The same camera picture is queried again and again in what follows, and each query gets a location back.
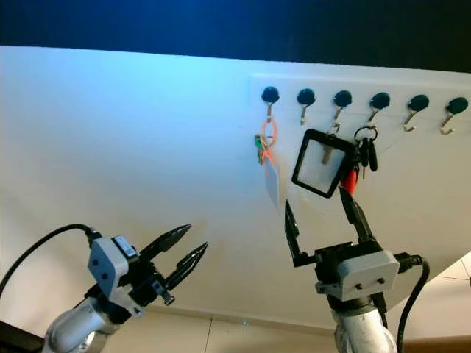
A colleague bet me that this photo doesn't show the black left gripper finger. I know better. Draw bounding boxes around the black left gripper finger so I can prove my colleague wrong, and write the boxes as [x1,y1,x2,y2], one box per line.
[163,243,208,290]
[138,224,191,260]

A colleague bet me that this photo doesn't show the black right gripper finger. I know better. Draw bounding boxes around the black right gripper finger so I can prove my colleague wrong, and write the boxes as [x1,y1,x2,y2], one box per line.
[339,187,377,244]
[285,199,316,268]

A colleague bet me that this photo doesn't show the red key fob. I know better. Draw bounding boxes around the red key fob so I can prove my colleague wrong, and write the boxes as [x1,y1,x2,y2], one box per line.
[340,166,361,196]

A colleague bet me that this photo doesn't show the white key tag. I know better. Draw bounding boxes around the white key tag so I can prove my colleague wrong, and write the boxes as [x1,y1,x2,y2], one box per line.
[264,157,283,214]

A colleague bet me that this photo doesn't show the black framed card holder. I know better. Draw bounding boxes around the black framed card holder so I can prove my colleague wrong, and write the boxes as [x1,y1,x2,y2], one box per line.
[291,128,356,199]

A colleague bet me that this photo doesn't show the green key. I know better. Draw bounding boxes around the green key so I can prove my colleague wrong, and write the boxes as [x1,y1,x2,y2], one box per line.
[254,135,268,164]

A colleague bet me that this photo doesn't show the orange key loop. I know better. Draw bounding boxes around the orange key loop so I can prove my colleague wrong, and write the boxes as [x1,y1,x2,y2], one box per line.
[258,117,279,167]

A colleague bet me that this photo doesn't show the dark round metal hook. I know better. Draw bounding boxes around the dark round metal hook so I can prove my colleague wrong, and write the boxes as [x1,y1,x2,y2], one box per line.
[332,90,353,127]
[439,96,469,136]
[403,93,430,133]
[366,91,392,130]
[261,85,280,120]
[297,88,316,126]

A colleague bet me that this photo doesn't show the dark furniture edge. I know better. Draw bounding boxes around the dark furniture edge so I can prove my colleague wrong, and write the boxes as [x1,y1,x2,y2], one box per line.
[0,321,39,353]

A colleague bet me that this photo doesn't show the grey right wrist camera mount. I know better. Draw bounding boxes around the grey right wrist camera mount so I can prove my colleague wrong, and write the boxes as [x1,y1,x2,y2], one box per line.
[337,250,403,302]

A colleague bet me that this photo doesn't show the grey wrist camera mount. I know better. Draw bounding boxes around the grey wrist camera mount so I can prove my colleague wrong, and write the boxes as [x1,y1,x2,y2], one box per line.
[88,235,138,307]
[337,250,403,302]

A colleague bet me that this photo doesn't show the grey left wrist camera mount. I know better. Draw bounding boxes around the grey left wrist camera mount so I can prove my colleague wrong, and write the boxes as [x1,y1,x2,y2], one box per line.
[88,235,138,307]

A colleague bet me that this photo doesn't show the black keys on ring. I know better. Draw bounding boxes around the black keys on ring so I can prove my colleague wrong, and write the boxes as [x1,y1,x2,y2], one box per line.
[354,124,380,179]

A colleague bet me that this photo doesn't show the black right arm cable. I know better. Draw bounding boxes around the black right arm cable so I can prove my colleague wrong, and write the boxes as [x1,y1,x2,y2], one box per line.
[392,253,432,353]

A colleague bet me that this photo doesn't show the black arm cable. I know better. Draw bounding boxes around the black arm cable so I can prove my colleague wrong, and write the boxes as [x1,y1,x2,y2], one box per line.
[392,253,432,353]
[0,224,102,296]

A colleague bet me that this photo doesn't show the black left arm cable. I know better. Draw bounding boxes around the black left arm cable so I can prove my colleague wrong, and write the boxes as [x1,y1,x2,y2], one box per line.
[0,224,102,296]

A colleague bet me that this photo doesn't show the white wall hook rail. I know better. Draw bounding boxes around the white wall hook rail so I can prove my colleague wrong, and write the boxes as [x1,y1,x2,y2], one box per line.
[249,73,471,139]

